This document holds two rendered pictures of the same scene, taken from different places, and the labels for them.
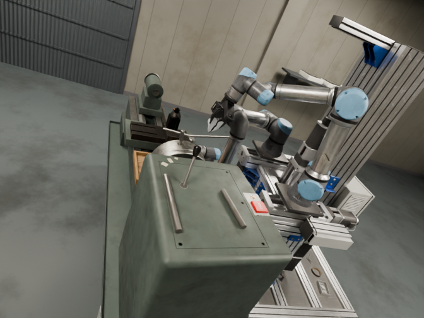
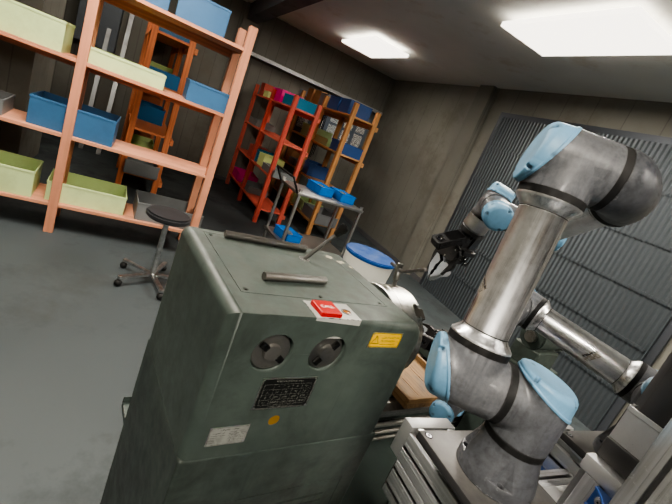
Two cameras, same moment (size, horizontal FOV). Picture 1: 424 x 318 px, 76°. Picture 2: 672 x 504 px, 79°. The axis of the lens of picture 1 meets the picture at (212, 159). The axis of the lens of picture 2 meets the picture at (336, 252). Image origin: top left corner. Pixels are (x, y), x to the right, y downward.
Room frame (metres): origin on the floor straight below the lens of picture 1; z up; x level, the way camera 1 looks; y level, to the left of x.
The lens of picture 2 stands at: (0.76, -1.15, 1.64)
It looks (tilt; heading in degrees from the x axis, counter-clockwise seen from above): 15 degrees down; 81
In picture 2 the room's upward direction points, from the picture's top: 22 degrees clockwise
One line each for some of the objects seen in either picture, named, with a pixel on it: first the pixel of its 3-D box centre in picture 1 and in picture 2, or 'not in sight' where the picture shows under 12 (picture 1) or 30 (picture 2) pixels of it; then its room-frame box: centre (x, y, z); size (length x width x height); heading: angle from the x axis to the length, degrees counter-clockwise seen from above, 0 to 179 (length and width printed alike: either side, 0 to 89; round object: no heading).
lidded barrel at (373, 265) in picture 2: not in sight; (359, 282); (1.75, 2.81, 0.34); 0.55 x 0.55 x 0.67
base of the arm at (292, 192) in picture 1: (303, 191); (504, 453); (1.31, -0.53, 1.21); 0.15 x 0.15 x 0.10
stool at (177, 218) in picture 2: not in sight; (163, 249); (-0.04, 2.03, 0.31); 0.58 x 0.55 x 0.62; 107
